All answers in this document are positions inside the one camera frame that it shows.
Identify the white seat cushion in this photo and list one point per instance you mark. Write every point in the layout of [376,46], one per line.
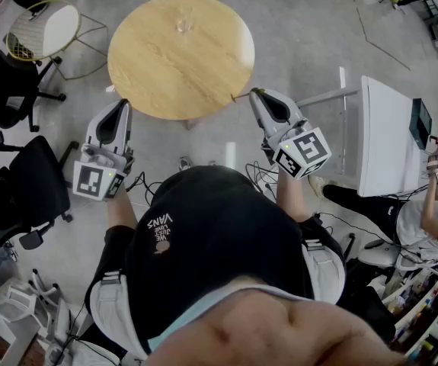
[60,29]

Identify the clear drinking glass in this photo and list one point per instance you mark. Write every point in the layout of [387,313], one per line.
[184,25]

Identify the white shelf with items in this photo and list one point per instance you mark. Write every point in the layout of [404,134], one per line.
[428,311]

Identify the white stool with black base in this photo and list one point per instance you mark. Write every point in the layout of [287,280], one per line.
[378,255]

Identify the white desk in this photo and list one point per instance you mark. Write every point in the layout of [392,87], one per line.
[386,139]

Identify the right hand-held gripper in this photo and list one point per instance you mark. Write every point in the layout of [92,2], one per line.
[306,151]

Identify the person's face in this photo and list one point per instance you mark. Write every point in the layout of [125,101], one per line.
[279,334]

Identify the red stop button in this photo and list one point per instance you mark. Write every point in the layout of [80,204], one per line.
[435,139]

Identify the person's grey shoe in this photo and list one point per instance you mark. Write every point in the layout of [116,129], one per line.
[184,163]

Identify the black office chair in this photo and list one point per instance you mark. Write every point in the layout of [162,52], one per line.
[39,177]
[367,299]
[1,86]

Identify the person's right forearm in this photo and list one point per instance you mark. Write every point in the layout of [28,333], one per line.
[291,200]

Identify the white storage rack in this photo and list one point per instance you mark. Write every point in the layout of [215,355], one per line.
[20,303]

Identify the dark green box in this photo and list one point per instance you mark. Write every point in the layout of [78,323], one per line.
[418,124]

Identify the thin stick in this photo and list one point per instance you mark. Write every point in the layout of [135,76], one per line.
[241,96]

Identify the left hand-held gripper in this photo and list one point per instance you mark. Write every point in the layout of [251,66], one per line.
[89,179]

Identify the person's black printed shirt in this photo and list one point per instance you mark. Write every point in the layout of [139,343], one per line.
[211,242]

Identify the person's left forearm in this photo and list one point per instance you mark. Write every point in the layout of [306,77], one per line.
[121,212]

